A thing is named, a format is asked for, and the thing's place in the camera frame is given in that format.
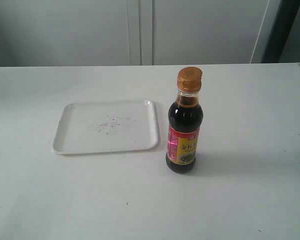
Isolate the soy sauce bottle gold cap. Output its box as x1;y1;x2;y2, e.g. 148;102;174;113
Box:
165;66;203;174

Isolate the white rectangular plastic tray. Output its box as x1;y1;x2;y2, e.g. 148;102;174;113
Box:
51;99;159;155

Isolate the white cabinet with doors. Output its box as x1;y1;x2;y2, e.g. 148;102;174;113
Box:
0;0;280;67

